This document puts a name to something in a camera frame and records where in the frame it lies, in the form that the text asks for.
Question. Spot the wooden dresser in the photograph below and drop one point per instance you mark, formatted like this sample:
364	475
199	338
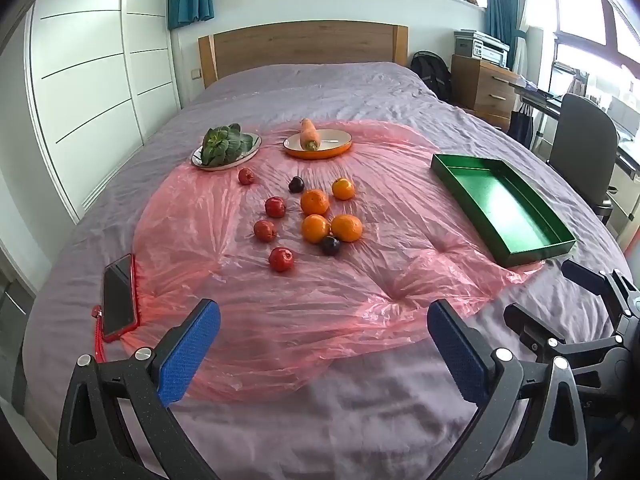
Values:
485	90

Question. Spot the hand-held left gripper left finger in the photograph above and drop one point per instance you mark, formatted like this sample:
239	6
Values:
192	350

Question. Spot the grey office chair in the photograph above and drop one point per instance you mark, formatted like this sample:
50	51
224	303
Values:
580	145

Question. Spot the pink plastic sheet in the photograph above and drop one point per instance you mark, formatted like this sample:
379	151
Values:
320	300

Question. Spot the carrot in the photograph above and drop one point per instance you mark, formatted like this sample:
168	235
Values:
309	132

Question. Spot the cluttered desk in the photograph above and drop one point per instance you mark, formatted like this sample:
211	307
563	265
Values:
530	91

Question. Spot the orange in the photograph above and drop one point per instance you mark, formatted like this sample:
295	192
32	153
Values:
314	202
343	188
315	228
347	228

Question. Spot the orange oval dish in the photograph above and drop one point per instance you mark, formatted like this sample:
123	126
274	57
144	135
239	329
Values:
325	153

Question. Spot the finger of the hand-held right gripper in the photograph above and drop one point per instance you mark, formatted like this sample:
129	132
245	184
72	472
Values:
585	272
525	322

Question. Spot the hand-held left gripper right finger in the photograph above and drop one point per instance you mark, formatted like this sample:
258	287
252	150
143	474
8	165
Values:
457	355

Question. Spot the window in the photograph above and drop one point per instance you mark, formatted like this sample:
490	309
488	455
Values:
580	10

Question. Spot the green bok choy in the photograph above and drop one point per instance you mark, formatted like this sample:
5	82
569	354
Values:
225	142

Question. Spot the green rectangular tray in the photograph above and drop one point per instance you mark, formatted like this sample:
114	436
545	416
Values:
510	210

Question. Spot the dark purple plum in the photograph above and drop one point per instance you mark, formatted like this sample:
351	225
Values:
296	184
330	245

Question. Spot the white wardrobe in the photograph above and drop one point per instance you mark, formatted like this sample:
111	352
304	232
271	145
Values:
90	60

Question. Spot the small red apple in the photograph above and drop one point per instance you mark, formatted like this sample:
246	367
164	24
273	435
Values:
281	259
275	206
245	176
264	230

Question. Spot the black shopping bag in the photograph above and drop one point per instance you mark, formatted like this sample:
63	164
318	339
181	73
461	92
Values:
521	127

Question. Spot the grey printer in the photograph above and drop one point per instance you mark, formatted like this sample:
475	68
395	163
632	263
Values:
482	50

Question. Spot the black backpack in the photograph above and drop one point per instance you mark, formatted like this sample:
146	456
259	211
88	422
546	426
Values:
430	75

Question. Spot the phone in red case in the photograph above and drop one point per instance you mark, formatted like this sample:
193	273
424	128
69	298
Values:
119	300

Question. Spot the white round plate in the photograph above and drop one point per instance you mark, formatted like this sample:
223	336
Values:
253	146

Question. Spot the wooden headboard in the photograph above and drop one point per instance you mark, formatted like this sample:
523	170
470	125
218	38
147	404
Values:
300	45

